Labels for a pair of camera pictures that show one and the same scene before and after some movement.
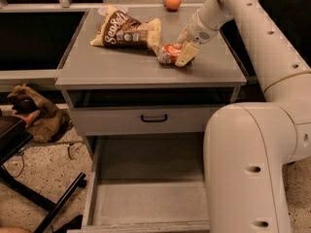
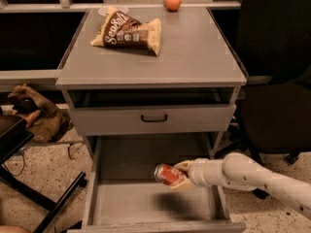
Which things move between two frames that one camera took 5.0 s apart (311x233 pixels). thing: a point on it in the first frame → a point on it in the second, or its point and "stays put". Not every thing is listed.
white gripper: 198,31 → 198,172
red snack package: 169,53 → 168,174
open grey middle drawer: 146,183 stays put
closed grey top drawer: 145,119 stays put
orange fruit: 173,1 stays put
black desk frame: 15,134 stays put
